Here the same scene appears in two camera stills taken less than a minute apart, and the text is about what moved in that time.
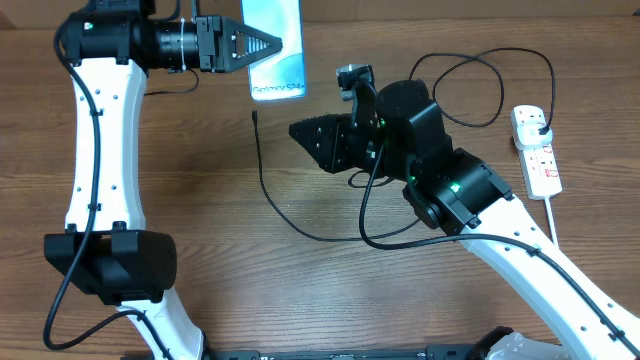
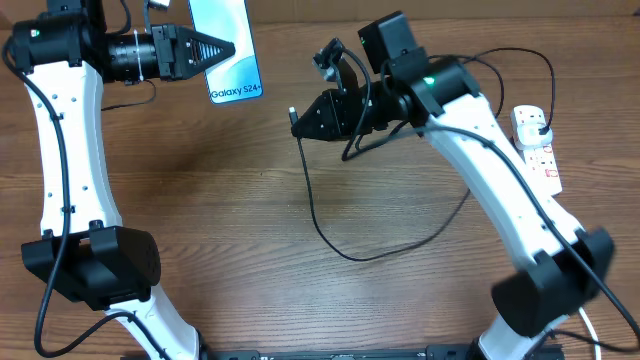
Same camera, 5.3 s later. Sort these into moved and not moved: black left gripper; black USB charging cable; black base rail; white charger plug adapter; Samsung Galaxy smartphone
Moved: black left gripper; Samsung Galaxy smartphone; black USB charging cable
Not moved: white charger plug adapter; black base rail
